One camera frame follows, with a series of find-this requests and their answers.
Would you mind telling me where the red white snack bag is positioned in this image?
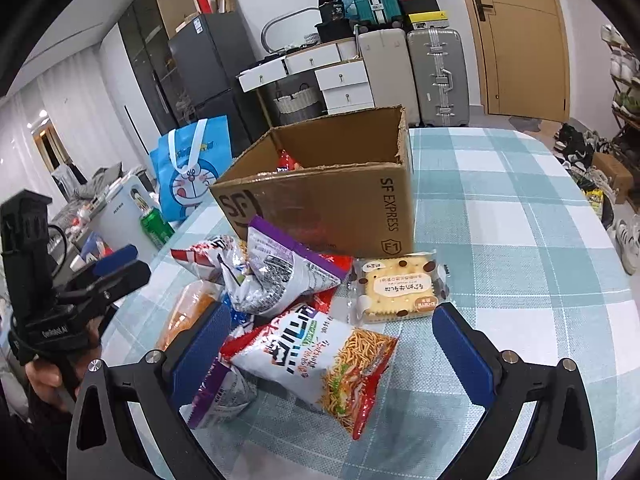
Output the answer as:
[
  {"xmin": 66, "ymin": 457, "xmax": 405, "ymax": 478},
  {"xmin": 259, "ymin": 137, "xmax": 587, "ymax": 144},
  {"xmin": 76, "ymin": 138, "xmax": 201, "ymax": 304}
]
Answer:
[{"xmin": 170, "ymin": 234, "xmax": 251, "ymax": 287}]

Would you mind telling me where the white curtain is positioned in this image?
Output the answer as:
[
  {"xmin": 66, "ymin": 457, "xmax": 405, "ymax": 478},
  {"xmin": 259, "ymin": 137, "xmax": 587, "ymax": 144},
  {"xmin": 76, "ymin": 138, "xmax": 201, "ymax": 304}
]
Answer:
[{"xmin": 15, "ymin": 45, "xmax": 151, "ymax": 201}]

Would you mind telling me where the beige suitcase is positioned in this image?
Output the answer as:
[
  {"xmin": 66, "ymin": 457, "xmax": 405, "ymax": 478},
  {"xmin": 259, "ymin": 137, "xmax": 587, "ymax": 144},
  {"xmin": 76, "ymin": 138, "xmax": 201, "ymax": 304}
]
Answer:
[{"xmin": 355, "ymin": 27, "xmax": 421, "ymax": 129}]

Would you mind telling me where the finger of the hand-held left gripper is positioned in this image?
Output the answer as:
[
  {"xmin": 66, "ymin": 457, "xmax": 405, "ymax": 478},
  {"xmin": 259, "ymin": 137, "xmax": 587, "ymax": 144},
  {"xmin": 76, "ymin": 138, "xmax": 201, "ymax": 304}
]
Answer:
[
  {"xmin": 54, "ymin": 260, "xmax": 153, "ymax": 322},
  {"xmin": 75, "ymin": 243, "xmax": 141, "ymax": 292}
]

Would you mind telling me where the blue cartoon tote bag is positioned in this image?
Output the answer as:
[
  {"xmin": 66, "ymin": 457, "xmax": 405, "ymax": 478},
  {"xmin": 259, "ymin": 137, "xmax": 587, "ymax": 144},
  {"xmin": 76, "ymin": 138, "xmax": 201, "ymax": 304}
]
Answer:
[{"xmin": 149, "ymin": 115, "xmax": 234, "ymax": 224}]

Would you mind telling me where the black bag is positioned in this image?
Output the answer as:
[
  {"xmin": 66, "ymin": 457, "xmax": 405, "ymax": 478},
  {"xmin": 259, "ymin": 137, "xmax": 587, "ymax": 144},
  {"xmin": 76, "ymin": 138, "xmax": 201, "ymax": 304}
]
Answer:
[{"xmin": 314, "ymin": 19, "xmax": 361, "ymax": 44}]

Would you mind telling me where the white noodle snack bag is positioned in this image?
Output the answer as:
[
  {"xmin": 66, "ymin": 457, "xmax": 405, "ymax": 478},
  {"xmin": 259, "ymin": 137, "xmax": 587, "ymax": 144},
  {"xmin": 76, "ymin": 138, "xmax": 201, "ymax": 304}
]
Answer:
[{"xmin": 219, "ymin": 291, "xmax": 399, "ymax": 442}]

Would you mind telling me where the green drink can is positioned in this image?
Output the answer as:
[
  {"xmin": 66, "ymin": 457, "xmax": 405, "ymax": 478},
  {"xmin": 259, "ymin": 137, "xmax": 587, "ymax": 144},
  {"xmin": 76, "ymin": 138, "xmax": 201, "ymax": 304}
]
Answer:
[{"xmin": 139, "ymin": 207, "xmax": 176, "ymax": 251}]

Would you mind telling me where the white appliance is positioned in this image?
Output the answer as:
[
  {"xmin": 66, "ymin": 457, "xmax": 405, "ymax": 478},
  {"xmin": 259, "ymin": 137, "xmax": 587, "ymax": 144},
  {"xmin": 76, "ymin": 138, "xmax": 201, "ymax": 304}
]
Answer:
[{"xmin": 92, "ymin": 172, "xmax": 161, "ymax": 266}]

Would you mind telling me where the wooden door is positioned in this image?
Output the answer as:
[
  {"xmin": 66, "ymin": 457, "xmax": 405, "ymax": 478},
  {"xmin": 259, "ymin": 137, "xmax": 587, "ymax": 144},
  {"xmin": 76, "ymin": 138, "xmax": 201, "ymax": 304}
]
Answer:
[{"xmin": 452, "ymin": 0, "xmax": 571, "ymax": 124}]

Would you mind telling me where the clear cracker packet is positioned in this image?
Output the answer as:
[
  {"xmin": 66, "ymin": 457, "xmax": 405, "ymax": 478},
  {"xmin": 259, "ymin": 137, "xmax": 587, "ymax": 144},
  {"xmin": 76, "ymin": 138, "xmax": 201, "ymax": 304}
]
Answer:
[{"xmin": 348, "ymin": 249, "xmax": 451, "ymax": 326}]

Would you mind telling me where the small black box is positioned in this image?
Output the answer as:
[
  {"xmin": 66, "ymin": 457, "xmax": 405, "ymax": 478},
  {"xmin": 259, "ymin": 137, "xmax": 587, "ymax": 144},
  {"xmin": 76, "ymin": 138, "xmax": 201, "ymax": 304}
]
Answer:
[{"xmin": 317, "ymin": 0, "xmax": 351, "ymax": 24}]

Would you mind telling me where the dark glass cabinet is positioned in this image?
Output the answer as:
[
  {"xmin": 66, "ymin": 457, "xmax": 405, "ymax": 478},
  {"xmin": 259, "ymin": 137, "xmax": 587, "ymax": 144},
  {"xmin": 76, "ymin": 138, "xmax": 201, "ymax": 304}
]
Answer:
[{"xmin": 117, "ymin": 0, "xmax": 187, "ymax": 137}]

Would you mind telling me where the wooden shoe rack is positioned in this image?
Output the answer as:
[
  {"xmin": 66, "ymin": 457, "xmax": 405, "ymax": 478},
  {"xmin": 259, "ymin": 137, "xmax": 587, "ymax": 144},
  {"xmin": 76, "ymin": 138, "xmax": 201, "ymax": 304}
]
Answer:
[{"xmin": 600, "ymin": 24, "xmax": 640, "ymax": 172}]

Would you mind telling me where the grey refrigerator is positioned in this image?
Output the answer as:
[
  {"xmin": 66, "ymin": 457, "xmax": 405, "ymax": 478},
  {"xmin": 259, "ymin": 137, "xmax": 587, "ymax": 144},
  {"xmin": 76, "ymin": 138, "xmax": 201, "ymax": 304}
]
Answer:
[{"xmin": 167, "ymin": 12, "xmax": 274, "ymax": 147}]

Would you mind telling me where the curved metal frame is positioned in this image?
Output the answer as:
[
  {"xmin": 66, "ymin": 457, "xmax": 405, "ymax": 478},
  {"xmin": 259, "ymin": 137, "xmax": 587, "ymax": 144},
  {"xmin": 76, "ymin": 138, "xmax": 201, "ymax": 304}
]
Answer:
[{"xmin": 259, "ymin": 7, "xmax": 321, "ymax": 56}]

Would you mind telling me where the silver suitcase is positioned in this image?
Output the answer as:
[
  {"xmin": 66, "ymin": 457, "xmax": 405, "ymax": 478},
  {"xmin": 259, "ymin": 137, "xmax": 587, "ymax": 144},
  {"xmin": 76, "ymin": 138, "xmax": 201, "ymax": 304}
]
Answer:
[{"xmin": 405, "ymin": 27, "xmax": 471, "ymax": 129}]

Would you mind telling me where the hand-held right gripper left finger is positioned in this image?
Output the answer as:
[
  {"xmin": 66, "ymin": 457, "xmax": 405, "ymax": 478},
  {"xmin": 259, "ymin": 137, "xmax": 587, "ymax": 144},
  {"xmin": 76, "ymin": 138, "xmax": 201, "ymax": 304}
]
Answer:
[{"xmin": 66, "ymin": 301, "xmax": 234, "ymax": 480}]

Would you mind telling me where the red snack packet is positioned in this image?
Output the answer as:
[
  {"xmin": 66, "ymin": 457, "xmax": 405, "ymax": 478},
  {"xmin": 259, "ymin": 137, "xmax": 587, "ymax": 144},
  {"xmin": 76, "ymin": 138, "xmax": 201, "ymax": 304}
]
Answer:
[
  {"xmin": 274, "ymin": 148, "xmax": 301, "ymax": 174},
  {"xmin": 315, "ymin": 252, "xmax": 355, "ymax": 291}
]

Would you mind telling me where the large cardboard box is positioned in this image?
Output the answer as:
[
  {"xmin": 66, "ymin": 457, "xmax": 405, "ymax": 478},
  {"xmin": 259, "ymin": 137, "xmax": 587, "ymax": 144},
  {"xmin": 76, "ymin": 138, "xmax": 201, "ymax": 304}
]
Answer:
[{"xmin": 151, "ymin": 0, "xmax": 199, "ymax": 37}]

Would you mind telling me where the yellow black shoe box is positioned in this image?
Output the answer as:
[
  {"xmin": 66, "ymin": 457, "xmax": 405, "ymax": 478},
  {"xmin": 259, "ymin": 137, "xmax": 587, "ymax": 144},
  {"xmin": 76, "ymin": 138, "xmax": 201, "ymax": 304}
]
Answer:
[{"xmin": 407, "ymin": 12, "xmax": 449, "ymax": 31}]

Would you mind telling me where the small cardboard box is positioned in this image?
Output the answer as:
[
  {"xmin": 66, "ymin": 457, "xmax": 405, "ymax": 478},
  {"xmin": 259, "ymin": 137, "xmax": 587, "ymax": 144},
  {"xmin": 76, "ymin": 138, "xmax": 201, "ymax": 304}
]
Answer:
[{"xmin": 592, "ymin": 152, "xmax": 635, "ymax": 204}]

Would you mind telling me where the person's left hand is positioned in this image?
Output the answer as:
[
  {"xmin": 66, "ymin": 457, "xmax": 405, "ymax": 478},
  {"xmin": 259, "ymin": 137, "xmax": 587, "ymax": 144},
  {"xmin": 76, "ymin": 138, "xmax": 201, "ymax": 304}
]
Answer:
[{"xmin": 25, "ymin": 317, "xmax": 104, "ymax": 412}]

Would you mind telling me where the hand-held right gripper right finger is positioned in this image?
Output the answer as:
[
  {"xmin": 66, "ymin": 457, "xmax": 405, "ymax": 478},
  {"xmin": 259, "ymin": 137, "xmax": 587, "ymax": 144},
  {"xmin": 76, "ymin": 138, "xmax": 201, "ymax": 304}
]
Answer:
[{"xmin": 431, "ymin": 302, "xmax": 599, "ymax": 480}]

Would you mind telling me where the brown cardboard box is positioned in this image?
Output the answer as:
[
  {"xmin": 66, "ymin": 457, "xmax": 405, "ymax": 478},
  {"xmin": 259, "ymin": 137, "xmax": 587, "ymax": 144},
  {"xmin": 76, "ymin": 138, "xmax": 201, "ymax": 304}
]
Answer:
[{"xmin": 209, "ymin": 104, "xmax": 415, "ymax": 260}]

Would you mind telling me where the woven laundry basket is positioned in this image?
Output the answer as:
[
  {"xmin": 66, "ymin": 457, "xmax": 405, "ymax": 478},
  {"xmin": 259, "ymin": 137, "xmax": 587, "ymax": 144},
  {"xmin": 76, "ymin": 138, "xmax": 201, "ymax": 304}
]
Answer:
[{"xmin": 272, "ymin": 84, "xmax": 321, "ymax": 116}]

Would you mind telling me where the pile of loose shoes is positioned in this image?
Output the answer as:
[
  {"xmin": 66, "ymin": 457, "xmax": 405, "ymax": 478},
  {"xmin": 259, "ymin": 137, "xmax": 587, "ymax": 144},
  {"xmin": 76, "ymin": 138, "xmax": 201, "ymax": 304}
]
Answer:
[{"xmin": 552, "ymin": 122, "xmax": 640, "ymax": 275}]

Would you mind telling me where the white drawer desk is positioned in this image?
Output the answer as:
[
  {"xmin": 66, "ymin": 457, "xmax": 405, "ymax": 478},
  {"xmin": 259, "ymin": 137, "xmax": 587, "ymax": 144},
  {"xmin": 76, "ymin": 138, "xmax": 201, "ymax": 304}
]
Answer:
[{"xmin": 235, "ymin": 39, "xmax": 376, "ymax": 116}]

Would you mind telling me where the orange snack bag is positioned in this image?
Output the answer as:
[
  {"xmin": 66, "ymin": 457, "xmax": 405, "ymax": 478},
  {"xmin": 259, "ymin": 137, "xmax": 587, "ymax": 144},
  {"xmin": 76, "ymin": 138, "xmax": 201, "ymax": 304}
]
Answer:
[{"xmin": 155, "ymin": 280, "xmax": 224, "ymax": 352}]

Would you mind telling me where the blue cookie packet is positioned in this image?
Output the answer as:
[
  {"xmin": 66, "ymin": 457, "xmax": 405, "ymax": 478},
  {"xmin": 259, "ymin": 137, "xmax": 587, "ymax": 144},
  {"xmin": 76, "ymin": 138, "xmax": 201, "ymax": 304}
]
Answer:
[{"xmin": 220, "ymin": 294, "xmax": 252, "ymax": 332}]

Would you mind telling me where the shoe rack with shoes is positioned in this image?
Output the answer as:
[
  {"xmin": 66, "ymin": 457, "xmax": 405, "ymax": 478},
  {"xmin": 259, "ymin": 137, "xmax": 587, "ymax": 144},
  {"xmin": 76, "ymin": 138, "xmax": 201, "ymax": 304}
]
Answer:
[{"xmin": 600, "ymin": 24, "xmax": 640, "ymax": 161}]

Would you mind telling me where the purple silver snack bag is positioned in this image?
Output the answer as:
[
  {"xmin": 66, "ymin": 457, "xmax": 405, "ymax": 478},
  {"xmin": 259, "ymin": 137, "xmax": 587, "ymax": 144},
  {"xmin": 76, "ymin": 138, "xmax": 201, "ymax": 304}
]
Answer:
[
  {"xmin": 222, "ymin": 214, "xmax": 354, "ymax": 316},
  {"xmin": 179, "ymin": 355, "xmax": 259, "ymax": 430}
]

